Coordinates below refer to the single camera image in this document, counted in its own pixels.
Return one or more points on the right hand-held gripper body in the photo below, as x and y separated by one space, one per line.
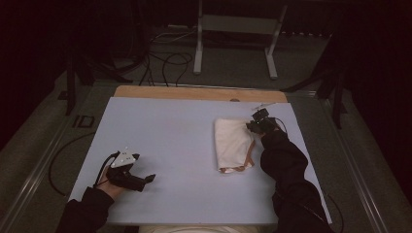
265 124

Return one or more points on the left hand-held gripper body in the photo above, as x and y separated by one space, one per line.
124 176

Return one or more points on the cream baby bodysuit brown trim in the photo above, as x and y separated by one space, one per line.
231 145

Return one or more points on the person's left hand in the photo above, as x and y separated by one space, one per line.
110 189

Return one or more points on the light blue mat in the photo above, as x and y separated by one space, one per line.
175 136

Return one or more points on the person's white garment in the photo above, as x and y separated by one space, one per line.
200 229

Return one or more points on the black stand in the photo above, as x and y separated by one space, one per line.
336 97
70 90

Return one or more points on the white metal stand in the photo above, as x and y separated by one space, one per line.
238 24

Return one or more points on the black floor socket frame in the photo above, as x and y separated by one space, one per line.
83 121

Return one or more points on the metal frame rail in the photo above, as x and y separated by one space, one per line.
35 174
353 174

